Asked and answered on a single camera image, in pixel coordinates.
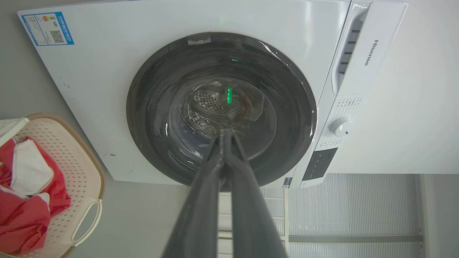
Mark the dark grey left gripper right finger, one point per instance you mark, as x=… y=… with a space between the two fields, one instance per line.
x=251 y=211

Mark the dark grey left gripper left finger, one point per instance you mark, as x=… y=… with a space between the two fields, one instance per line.
x=200 y=208

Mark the cream perforated laundry basket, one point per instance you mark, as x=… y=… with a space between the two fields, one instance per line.
x=75 y=168

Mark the round dark washing machine door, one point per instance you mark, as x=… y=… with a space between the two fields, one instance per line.
x=172 y=89

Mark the white washing machine dial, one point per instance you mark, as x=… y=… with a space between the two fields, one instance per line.
x=340 y=127

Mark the white Hisense washing machine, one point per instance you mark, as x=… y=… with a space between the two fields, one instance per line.
x=100 y=93

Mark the red and white garment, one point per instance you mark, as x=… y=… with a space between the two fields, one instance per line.
x=25 y=200

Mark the white detergent drawer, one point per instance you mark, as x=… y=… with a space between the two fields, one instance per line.
x=373 y=46

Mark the blue energy label sticker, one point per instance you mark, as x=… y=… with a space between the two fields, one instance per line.
x=47 y=28

